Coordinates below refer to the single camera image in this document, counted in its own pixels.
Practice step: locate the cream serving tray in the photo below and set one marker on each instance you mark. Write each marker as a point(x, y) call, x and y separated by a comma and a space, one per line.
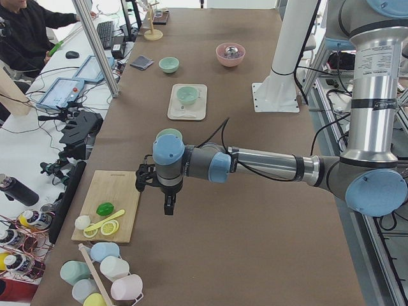
point(197, 111)

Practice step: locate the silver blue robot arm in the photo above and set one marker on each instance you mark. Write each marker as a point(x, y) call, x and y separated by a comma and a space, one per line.
point(365, 175)

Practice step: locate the black water bottle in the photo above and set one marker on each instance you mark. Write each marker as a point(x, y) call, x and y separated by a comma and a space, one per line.
point(15, 190)

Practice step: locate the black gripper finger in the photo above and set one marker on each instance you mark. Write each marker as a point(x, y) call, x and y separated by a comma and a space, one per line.
point(169, 204)

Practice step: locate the black keyboard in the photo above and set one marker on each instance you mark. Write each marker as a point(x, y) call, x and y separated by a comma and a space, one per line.
point(105, 33)

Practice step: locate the white cup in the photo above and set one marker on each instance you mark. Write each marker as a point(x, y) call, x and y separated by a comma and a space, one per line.
point(114, 268)

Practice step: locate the person in black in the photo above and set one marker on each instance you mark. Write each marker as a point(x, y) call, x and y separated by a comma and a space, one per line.
point(28, 47)

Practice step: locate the black power adapter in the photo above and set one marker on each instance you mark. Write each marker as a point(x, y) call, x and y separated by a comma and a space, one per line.
point(118, 47)

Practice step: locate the black gripper tool on desk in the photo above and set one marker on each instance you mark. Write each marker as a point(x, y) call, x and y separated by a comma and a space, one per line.
point(79, 135)

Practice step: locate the green bowl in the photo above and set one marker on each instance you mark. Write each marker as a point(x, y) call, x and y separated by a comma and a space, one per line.
point(170, 133)
point(169, 64)
point(187, 95)

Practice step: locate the green lime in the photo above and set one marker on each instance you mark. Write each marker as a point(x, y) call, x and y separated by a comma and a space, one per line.
point(105, 209)

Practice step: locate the wooden cup rack stick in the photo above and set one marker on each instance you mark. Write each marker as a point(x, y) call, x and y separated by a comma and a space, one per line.
point(84, 251)

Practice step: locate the black computer mouse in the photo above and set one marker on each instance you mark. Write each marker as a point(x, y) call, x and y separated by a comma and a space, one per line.
point(72, 54)

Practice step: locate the grey folded cloth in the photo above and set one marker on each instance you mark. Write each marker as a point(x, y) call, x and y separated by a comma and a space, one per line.
point(142, 63)

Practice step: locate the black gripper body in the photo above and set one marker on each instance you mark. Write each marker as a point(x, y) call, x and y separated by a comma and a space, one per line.
point(167, 190)

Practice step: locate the lemon slice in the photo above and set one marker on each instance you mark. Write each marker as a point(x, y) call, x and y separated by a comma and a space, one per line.
point(90, 232)
point(109, 228)

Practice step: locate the blue teach pendant far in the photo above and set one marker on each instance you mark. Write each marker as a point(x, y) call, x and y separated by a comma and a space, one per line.
point(89, 71)

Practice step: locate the pale grey cup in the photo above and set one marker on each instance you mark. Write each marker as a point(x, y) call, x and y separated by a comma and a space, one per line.
point(84, 288)

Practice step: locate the lemon slice left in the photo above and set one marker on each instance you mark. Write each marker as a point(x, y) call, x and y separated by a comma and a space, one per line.
point(90, 232)

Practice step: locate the yellow plastic knife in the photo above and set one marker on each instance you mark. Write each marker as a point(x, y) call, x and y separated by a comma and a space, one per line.
point(100, 223)

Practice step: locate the wooden cutting board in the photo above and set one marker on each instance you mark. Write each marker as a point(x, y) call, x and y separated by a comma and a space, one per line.
point(109, 193)

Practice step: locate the blue teach pendant near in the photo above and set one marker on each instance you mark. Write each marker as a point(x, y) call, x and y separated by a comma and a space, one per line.
point(60, 93)

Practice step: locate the blue cup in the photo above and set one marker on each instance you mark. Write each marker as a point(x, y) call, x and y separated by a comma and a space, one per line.
point(101, 250)

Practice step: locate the green bowl on tray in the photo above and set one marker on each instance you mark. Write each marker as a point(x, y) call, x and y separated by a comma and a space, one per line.
point(187, 95)

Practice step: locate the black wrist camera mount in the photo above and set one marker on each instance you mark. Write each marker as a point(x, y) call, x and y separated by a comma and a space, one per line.
point(146, 175)

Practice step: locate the green cup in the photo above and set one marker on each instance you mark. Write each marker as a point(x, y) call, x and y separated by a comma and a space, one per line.
point(74, 271)

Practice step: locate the lemon slice right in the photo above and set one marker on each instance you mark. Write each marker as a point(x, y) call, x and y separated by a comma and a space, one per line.
point(109, 228)

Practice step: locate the copper wire bottle rack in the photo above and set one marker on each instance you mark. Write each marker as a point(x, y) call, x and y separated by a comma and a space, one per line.
point(24, 247)

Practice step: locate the blue teach pendant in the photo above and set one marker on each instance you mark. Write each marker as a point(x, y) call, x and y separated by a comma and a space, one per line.
point(60, 93)
point(89, 71)

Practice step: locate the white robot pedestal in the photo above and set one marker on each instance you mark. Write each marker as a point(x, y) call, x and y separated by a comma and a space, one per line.
point(277, 93)

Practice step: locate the shiny metal object in bowl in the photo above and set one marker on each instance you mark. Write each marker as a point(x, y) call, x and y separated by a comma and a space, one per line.
point(231, 52)

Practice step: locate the long black bar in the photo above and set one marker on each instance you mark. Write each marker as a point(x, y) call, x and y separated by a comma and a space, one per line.
point(67, 198)

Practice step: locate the pink cup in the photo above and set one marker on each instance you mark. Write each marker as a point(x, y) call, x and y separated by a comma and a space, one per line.
point(127, 288)

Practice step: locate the pink bowl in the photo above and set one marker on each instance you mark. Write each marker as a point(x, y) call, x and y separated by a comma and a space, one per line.
point(229, 63)

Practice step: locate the dark wooden tray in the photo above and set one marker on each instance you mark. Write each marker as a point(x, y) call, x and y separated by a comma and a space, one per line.
point(160, 17)

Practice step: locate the wooden mug tree stand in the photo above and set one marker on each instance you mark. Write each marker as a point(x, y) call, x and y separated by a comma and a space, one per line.
point(151, 34)

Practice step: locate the yellow sauce bottle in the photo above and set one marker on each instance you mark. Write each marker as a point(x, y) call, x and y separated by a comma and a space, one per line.
point(35, 219)

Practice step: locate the aluminium frame post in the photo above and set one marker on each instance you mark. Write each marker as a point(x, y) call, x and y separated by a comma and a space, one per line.
point(96, 46)

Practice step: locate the white garlic toy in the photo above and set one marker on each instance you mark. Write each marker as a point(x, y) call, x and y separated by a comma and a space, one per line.
point(82, 222)

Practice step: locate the yellow cup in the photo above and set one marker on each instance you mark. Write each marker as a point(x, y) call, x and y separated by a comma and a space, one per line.
point(94, 299)

